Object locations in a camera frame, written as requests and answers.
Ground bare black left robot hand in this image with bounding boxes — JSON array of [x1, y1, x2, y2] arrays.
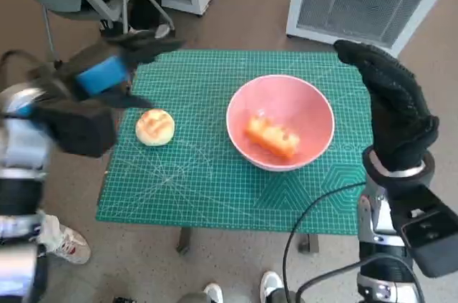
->
[[72, 29, 187, 110]]

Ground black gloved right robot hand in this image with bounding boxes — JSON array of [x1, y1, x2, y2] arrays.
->
[[332, 39, 441, 173]]

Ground pink bowl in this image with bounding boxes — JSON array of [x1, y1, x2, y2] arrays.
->
[[225, 74, 336, 173]]

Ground orange toy bread loaf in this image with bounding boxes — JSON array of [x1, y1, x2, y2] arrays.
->
[[245, 115, 301, 159]]

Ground round toy bread bun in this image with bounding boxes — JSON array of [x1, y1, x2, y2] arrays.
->
[[135, 108, 176, 147]]

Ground large white grille appliance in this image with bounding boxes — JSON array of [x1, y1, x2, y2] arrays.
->
[[286, 0, 458, 57]]

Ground green cutting mat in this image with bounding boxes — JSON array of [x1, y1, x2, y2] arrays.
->
[[95, 48, 375, 236]]

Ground dark table leg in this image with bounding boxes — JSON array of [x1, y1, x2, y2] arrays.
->
[[177, 227, 193, 254], [298, 233, 319, 255]]

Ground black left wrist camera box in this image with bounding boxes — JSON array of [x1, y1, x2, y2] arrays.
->
[[31, 102, 118, 158]]

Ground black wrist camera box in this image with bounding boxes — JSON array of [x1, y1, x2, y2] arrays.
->
[[391, 183, 458, 279], [31, 102, 118, 158]]

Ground thin black cable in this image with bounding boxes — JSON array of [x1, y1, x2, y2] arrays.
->
[[0, 49, 40, 72]]

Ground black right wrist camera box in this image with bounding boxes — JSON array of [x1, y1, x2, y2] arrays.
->
[[391, 183, 458, 279]]

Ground long looping black cable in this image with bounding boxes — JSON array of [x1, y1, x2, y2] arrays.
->
[[281, 181, 368, 303]]

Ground short black cable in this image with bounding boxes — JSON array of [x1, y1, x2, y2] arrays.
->
[[296, 263, 362, 303]]

